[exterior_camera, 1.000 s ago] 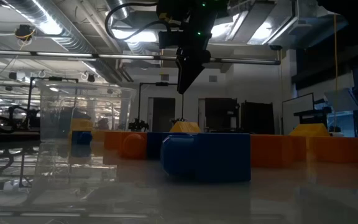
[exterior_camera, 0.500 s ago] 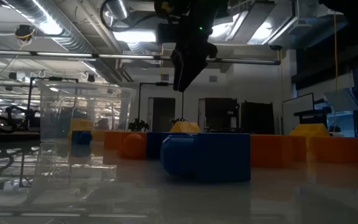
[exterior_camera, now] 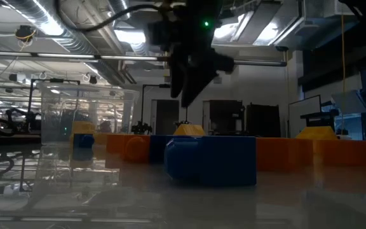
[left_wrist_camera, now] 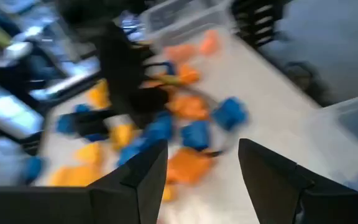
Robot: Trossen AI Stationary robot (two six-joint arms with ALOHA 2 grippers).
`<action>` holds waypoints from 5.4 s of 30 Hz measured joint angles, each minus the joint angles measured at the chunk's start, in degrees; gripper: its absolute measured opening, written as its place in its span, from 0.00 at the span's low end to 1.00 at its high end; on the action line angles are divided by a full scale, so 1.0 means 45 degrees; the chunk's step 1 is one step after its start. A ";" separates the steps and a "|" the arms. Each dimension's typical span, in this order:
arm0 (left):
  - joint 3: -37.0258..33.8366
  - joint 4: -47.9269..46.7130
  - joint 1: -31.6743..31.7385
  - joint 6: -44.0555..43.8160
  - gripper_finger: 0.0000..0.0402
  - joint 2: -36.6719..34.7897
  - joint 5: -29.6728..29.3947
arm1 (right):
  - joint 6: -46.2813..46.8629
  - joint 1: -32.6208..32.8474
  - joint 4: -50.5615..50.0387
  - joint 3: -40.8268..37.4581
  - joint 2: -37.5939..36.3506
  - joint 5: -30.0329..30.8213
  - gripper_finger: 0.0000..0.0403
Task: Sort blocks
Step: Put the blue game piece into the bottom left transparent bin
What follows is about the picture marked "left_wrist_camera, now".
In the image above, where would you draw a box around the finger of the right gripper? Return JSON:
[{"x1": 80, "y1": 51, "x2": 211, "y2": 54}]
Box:
[{"x1": 73, "y1": 110, "x2": 117, "y2": 141}]

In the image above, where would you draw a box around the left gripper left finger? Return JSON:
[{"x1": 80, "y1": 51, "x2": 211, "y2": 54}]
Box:
[{"x1": 0, "y1": 139, "x2": 169, "y2": 224}]

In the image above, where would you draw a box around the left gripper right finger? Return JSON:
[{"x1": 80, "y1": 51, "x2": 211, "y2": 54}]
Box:
[{"x1": 237, "y1": 138, "x2": 358, "y2": 224}]

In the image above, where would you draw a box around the orange plastic building block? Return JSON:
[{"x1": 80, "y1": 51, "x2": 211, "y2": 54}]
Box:
[
  {"x1": 165, "y1": 148, "x2": 214, "y2": 187},
  {"x1": 163, "y1": 43, "x2": 198, "y2": 63},
  {"x1": 177, "y1": 63, "x2": 201, "y2": 85},
  {"x1": 199, "y1": 29, "x2": 221, "y2": 57},
  {"x1": 168, "y1": 95, "x2": 211, "y2": 121}
]

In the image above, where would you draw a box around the clear plastic bin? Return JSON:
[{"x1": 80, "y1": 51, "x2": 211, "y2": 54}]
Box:
[
  {"x1": 308, "y1": 90, "x2": 358, "y2": 192},
  {"x1": 140, "y1": 0, "x2": 234, "y2": 43}
]

